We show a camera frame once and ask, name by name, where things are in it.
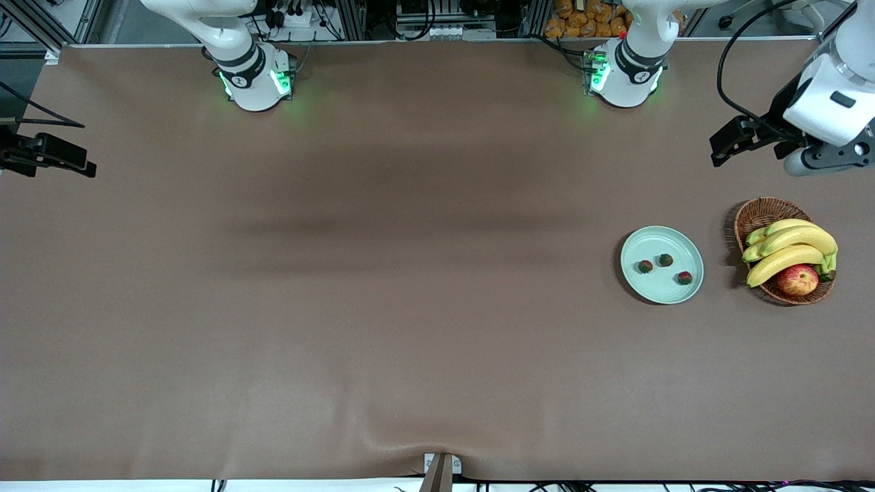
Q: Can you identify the large table cover sheet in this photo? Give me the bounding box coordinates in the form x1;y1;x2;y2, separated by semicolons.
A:
0;38;875;482

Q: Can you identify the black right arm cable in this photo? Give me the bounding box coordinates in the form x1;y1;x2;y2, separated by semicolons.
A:
0;81;86;129

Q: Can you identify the bag of orange bread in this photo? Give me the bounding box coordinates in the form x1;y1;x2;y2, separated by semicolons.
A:
543;0;633;40

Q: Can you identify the aluminium frame strut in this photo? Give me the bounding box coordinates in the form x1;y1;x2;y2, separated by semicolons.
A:
0;0;62;66
817;14;852;55

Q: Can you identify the yellow banana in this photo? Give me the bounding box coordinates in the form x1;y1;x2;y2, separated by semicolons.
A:
760;225;839;258
746;245;825;288
764;219;818;237

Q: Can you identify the white power strip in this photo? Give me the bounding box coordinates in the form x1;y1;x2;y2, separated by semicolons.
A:
270;5;317;29

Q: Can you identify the white connector block row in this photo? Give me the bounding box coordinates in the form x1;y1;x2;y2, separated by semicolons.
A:
395;24;498;40

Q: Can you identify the brown wicker basket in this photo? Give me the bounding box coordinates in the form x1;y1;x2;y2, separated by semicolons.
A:
733;197;836;306

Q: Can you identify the pale green round plate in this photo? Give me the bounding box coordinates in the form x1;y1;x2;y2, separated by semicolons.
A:
619;225;704;305

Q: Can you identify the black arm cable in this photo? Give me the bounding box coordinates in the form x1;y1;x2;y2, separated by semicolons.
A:
716;0;862;131
0;81;86;129

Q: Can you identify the metal table clamp bracket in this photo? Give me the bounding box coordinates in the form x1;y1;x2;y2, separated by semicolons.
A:
422;452;463;492

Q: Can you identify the red yellow apple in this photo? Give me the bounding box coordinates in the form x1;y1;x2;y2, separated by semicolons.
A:
776;264;820;297

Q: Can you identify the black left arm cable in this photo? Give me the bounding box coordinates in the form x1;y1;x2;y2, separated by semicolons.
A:
716;0;862;131

